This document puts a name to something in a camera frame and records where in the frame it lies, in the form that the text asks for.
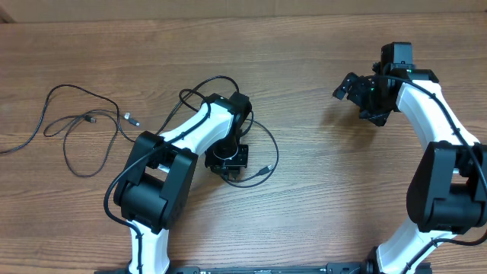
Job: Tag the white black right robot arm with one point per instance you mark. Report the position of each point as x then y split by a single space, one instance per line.
447 194

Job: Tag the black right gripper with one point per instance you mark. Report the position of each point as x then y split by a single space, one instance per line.
362 95

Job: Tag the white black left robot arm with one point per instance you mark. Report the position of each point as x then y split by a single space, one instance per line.
154 186

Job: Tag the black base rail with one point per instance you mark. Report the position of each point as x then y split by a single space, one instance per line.
329 268

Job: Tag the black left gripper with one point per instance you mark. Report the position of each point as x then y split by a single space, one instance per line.
229 163

